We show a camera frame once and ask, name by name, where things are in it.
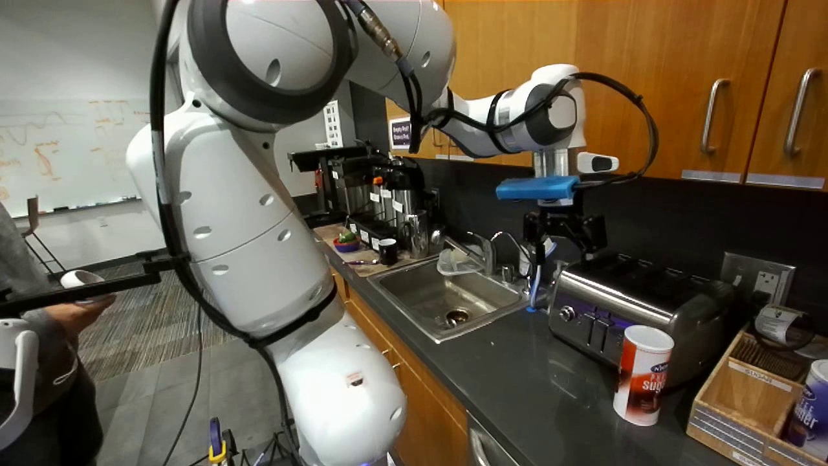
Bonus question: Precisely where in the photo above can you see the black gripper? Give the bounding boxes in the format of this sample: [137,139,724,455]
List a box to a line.
[521,200,608,266]

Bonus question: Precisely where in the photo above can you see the white red sugar container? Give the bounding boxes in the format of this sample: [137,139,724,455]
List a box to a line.
[612,320,678,429]

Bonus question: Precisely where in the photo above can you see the white handheld controller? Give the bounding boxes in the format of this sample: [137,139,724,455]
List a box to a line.
[58,266,110,293]

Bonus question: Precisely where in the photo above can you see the wooden condiment box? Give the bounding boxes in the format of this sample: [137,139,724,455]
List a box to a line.
[683,324,828,466]

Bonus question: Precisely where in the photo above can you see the white blue creamer container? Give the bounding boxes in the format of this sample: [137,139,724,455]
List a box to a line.
[776,358,828,460]

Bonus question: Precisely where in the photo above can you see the operator hand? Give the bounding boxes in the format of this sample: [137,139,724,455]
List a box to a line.
[40,293,119,341]

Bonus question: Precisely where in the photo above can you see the thin curved water tap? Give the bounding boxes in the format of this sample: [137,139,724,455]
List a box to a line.
[488,224,532,285]

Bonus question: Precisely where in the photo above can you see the blue white dish brush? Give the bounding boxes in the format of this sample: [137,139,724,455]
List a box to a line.
[523,240,550,315]

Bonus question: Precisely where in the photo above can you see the silver four-slot toaster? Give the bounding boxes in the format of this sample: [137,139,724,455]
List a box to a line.
[546,249,737,394]

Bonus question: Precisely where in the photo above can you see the large grey faucet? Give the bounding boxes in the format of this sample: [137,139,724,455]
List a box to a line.
[432,224,498,279]

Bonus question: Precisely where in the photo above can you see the stainless steel sink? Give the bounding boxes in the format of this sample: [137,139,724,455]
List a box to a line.
[369,258,528,347]

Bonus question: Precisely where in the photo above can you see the white under-cabinet strip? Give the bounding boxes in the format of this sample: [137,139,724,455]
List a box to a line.
[743,170,828,194]
[678,166,745,185]

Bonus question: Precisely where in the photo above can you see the black mug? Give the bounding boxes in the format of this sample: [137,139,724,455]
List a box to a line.
[376,236,401,270]

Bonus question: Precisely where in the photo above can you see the purple white sign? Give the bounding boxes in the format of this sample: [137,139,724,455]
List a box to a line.
[385,113,416,156]

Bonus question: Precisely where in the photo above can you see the black coffee machine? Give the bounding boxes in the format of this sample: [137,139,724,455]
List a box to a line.
[291,143,445,262]

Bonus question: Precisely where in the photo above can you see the wooden cabinet door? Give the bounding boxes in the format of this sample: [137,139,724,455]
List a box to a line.
[745,0,828,192]
[438,0,581,170]
[570,0,790,185]

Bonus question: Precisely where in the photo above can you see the wooden sink base cabinet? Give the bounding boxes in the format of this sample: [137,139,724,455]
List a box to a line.
[329,263,475,466]

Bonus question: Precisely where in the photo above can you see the white paper notice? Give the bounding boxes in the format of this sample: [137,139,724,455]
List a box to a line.
[321,99,349,156]

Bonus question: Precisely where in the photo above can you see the yellow blue clamp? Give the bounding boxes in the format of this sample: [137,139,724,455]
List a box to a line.
[206,417,238,466]

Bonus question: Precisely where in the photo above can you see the black metal bar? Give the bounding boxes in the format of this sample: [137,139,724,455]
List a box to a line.
[0,245,191,320]

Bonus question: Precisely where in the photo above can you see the white whiteboard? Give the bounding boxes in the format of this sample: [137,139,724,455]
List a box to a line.
[0,16,203,218]

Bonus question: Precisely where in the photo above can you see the person in dark clothing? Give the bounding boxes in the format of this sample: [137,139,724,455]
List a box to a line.
[0,201,106,466]

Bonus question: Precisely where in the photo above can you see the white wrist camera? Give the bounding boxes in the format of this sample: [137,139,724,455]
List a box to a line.
[574,150,621,175]

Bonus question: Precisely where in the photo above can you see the silver cabinet door handle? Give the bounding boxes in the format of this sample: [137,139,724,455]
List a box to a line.
[700,74,735,158]
[781,64,824,161]

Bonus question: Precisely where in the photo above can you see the silver wall outlet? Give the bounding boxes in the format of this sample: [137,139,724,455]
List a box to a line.
[718,249,801,308]

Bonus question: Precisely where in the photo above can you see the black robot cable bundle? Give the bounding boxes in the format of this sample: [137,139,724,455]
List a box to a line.
[149,0,662,347]

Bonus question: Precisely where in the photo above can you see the white curved frame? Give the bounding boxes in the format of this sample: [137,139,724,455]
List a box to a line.
[0,315,44,453]

